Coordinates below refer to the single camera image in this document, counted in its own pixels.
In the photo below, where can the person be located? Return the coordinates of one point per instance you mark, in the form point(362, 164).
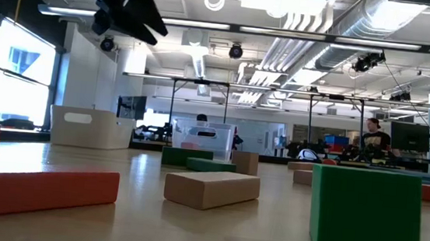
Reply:
point(375, 140)
point(202, 117)

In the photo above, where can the silver ventilation duct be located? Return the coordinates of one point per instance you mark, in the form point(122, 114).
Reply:
point(372, 17)

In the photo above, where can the black and white ball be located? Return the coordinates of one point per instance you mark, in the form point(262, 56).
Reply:
point(307, 155)

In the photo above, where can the black frame stand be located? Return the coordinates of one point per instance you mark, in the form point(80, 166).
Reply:
point(200, 82)
point(336, 97)

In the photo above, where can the small orange-red block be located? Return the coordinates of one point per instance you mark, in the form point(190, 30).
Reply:
point(329, 161)

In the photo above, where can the black computer monitor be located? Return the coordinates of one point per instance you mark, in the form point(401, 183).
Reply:
point(408, 136)
point(132, 107)

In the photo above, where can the black ceiling camera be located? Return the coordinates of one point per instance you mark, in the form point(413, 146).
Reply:
point(107, 44)
point(236, 51)

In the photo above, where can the large window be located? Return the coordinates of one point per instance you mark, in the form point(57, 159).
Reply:
point(18, 99)

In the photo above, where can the dark green block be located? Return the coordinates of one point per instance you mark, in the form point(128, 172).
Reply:
point(180, 156)

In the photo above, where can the blue storage box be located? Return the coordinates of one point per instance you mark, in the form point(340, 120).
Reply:
point(337, 140)

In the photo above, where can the clear plastic bin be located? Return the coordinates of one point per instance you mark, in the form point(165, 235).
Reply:
point(202, 135)

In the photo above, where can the white plastic bin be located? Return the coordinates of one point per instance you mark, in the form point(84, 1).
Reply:
point(93, 133)

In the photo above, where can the tan rectangular block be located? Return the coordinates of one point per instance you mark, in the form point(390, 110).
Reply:
point(208, 192)

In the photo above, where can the black rig camera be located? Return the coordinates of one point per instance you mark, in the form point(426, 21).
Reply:
point(366, 62)

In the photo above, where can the large green cube block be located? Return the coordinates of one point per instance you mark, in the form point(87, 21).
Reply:
point(366, 219)

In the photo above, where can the long orange-red block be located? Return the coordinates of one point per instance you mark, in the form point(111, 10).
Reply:
point(37, 194)

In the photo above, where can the black overhead frame bar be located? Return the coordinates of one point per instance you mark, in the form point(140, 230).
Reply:
point(246, 29)

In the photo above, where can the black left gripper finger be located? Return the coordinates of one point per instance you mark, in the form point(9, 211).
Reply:
point(146, 9)
point(133, 29)

